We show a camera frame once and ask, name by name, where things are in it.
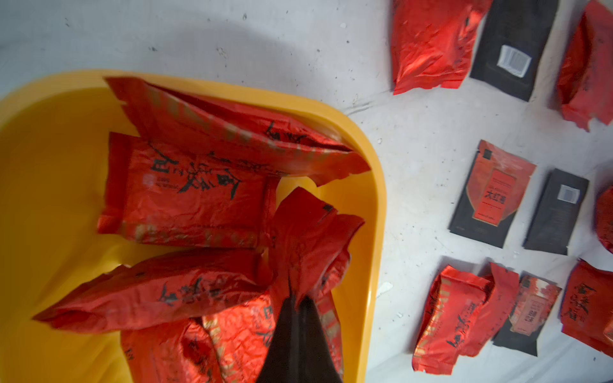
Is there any yellow storage box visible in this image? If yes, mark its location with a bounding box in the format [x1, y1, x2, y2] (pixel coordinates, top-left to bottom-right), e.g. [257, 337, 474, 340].
[1, 70, 386, 382]

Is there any red foil tea bags pile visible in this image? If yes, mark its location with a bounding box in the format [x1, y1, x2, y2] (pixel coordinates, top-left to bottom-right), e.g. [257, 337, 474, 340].
[35, 77, 370, 382]

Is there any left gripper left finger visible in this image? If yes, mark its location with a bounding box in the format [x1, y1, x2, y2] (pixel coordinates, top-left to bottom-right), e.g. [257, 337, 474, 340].
[256, 296, 299, 383]

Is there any red foil tea bag top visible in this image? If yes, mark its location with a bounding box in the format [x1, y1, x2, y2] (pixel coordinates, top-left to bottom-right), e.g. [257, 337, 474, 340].
[390, 0, 492, 95]

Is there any black red label tea bag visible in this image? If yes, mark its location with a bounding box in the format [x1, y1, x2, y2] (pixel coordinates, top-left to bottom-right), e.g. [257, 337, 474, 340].
[449, 140, 536, 248]

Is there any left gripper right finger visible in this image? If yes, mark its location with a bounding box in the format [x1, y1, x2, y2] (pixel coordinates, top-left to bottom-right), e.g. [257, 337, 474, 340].
[298, 298, 343, 383]

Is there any black tea bag barcode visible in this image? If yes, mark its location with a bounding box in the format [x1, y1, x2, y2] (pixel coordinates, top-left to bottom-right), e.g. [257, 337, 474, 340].
[470, 0, 559, 101]

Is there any red foil tea bag front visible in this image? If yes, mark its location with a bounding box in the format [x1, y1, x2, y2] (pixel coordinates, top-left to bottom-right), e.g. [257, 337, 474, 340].
[560, 260, 612, 357]

